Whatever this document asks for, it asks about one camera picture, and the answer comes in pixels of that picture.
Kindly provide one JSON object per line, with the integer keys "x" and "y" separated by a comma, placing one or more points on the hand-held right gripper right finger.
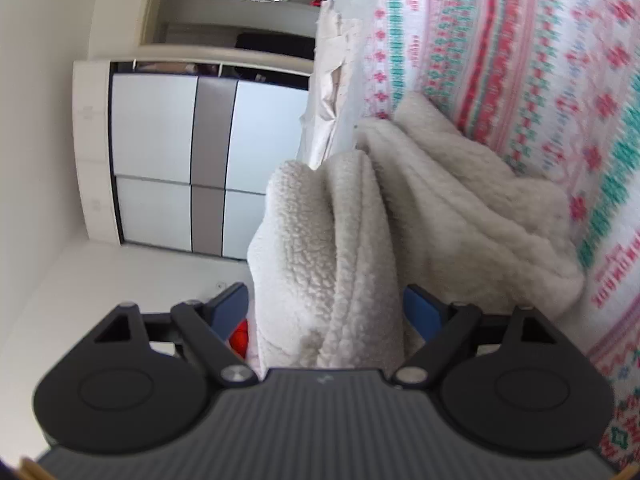
{"x": 419, "y": 310}

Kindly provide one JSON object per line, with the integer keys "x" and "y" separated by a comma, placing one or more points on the patterned pink teal blanket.
{"x": 525, "y": 60}

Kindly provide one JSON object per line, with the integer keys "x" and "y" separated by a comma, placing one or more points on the white sliding-door wardrobe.
{"x": 150, "y": 125}

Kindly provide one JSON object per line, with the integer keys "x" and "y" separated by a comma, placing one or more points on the cream cloth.
{"x": 325, "y": 85}

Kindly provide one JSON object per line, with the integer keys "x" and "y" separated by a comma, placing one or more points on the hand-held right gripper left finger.
{"x": 235, "y": 307}

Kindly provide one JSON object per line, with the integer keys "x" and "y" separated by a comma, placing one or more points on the cream fleece jacket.
{"x": 310, "y": 240}

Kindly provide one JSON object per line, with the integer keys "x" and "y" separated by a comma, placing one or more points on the orange plush item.
{"x": 241, "y": 337}

